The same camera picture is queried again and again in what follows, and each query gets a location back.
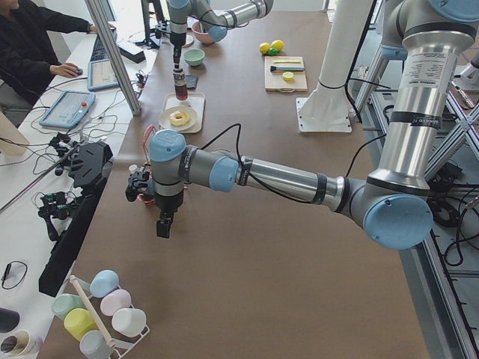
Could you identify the yellow plastic cup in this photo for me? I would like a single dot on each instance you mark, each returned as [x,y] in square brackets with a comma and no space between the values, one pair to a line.
[78,322]

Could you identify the pink plastic cup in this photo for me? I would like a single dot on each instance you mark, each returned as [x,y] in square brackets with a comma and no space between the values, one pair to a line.
[118,299]

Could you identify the steel muddler cylinder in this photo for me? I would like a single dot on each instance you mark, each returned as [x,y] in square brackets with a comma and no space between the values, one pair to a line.
[285,68]

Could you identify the grey folded cloth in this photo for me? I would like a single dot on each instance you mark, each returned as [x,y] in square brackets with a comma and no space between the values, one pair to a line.
[191,81]

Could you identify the white plastic cup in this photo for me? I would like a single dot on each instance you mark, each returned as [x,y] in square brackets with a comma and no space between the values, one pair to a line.
[129,321]

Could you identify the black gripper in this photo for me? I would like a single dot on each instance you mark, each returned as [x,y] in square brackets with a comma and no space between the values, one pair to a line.
[165,203]
[177,40]

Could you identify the pink bowl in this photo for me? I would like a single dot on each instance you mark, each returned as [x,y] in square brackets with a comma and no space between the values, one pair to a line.
[202,37]

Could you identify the whole lemon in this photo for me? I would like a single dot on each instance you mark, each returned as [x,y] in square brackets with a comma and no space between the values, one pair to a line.
[264,48]
[278,45]

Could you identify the mint green bowl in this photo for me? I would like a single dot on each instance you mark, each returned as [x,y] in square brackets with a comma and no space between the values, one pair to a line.
[194,57]

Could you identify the aluminium frame post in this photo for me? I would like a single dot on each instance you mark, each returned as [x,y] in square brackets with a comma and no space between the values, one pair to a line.
[98,15]

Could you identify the black keyboard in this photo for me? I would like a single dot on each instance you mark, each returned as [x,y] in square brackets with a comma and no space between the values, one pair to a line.
[99,52]

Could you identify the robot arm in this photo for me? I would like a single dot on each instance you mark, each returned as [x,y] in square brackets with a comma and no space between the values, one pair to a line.
[390,204]
[216,25]

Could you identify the right tea bottle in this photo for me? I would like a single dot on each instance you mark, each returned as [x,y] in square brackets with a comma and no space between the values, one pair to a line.
[133,172]

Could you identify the blue teach pendant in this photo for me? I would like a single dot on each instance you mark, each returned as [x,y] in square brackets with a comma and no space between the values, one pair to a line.
[68,110]
[101,75]

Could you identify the green plastic cup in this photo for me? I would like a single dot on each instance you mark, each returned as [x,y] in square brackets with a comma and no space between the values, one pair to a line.
[65,303]

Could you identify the lower whole lemon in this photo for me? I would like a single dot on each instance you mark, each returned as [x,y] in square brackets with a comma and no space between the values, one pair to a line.
[264,48]

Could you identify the tea bottle white cap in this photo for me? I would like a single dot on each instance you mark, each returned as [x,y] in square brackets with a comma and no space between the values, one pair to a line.
[180,84]

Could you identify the copper wire bottle rack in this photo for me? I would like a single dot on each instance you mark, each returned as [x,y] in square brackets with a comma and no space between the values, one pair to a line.
[147,200]

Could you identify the white round plate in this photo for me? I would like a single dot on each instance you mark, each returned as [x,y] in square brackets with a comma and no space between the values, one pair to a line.
[164,122]

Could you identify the seated person black jacket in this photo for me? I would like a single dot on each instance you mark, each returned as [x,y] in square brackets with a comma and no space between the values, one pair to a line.
[27,51]

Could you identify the blue plastic cup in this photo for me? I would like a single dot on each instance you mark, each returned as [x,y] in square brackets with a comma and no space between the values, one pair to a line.
[103,283]

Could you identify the green lime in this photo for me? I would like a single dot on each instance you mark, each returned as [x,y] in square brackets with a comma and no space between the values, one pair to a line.
[272,51]

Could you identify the glazed ring donut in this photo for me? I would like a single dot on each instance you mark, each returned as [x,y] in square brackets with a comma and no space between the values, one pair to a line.
[178,118]

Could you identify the bamboo cutting board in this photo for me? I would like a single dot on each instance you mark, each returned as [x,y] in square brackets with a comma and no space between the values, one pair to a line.
[275,82]

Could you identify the person hand on mouse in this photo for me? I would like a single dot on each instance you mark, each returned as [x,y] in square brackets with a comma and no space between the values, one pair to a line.
[67,70]

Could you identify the cream rabbit tray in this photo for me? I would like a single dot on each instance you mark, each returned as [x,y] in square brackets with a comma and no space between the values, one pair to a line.
[195,101]

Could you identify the grey plastic cup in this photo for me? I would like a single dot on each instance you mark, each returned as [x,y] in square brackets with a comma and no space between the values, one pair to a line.
[94,346]

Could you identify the half lemon slice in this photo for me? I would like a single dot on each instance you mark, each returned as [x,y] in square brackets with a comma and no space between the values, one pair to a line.
[288,76]

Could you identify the upper whole lemon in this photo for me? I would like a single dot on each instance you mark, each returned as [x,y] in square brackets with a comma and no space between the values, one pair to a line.
[278,45]

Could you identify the yellow plastic knife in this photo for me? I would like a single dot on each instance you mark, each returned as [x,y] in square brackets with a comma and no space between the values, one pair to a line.
[287,61]

